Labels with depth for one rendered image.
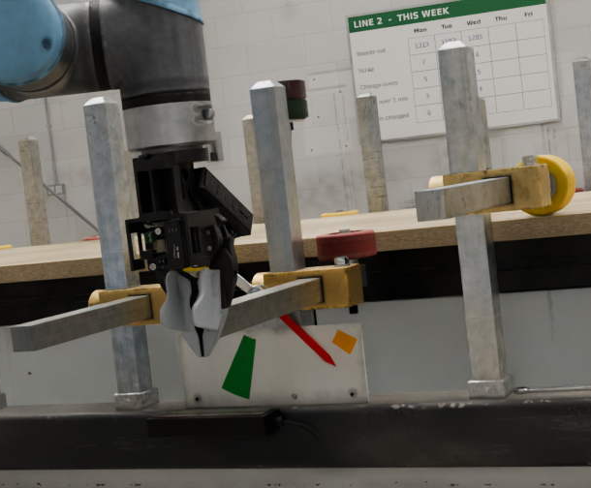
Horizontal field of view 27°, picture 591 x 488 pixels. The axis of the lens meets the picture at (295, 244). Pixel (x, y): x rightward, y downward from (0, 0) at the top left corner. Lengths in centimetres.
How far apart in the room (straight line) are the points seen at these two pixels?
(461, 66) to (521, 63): 718
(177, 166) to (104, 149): 46
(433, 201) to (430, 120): 754
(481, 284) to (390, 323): 30
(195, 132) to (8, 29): 23
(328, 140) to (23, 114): 252
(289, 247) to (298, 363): 15
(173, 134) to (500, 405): 52
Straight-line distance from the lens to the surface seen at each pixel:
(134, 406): 167
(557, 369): 168
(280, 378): 156
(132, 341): 166
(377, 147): 265
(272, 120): 154
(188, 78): 121
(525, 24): 865
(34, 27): 107
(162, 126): 120
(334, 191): 891
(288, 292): 142
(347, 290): 150
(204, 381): 161
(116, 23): 121
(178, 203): 120
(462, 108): 145
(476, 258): 145
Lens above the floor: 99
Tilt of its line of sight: 3 degrees down
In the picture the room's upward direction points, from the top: 6 degrees counter-clockwise
